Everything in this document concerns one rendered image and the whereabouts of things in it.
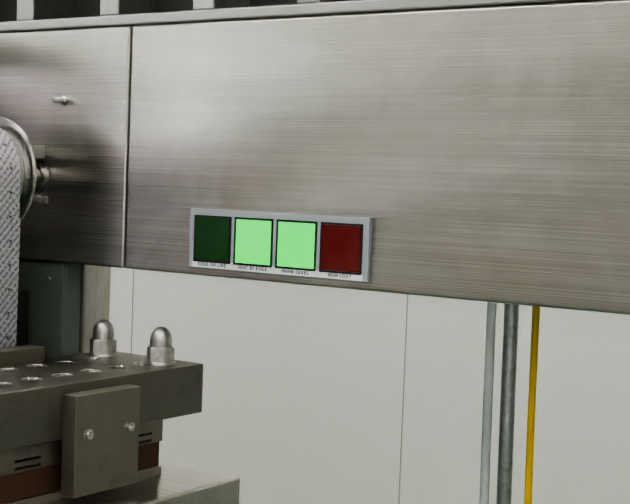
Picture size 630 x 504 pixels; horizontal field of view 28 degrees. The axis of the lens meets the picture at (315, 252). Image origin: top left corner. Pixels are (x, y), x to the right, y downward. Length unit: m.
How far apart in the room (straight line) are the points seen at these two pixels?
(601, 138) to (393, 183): 0.23
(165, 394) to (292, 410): 2.83
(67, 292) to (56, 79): 0.28
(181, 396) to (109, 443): 0.15
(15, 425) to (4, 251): 0.30
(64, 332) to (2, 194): 0.22
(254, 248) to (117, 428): 0.25
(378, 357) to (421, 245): 2.79
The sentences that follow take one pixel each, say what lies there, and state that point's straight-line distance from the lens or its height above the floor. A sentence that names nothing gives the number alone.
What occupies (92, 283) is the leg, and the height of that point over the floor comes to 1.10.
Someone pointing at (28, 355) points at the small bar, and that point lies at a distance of 1.52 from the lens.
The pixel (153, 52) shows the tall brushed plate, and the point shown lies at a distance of 1.55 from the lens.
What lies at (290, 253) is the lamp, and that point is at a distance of 1.40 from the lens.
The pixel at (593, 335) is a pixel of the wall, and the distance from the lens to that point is 3.76.
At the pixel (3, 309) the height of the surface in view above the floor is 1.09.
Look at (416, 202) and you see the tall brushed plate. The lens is 1.32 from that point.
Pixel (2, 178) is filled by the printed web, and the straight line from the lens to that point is 1.55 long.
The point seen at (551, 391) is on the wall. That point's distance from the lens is 3.83.
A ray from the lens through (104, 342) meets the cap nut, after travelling 1.58.
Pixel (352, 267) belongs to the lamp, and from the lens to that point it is 1.36.
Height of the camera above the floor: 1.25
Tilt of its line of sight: 3 degrees down
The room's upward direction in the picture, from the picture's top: 2 degrees clockwise
